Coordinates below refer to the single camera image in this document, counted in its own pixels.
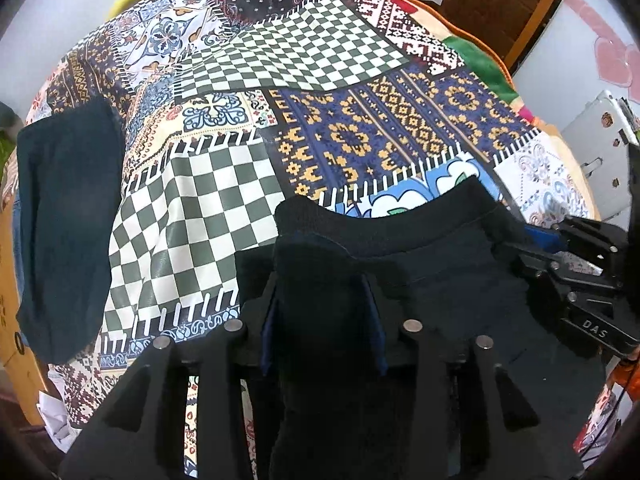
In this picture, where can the silver metal case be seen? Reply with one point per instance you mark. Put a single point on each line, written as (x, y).
(599, 138)

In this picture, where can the wooden lap desk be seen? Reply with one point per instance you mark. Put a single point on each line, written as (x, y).
(17, 359)

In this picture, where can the patchwork patterned bedspread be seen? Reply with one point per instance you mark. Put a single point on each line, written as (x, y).
(229, 108)

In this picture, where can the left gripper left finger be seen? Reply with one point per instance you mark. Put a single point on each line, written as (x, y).
(268, 343)

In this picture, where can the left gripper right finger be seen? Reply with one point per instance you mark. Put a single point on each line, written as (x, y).
(377, 333)

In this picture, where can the dark teal folded garment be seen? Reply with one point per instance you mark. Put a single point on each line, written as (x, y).
(69, 171)

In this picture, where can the black pants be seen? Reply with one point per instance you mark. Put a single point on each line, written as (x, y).
(475, 388)

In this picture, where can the white crumpled paper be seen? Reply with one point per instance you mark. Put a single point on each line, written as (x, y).
(55, 420)

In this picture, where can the blue denim jeans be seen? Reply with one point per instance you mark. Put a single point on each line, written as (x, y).
(17, 245)

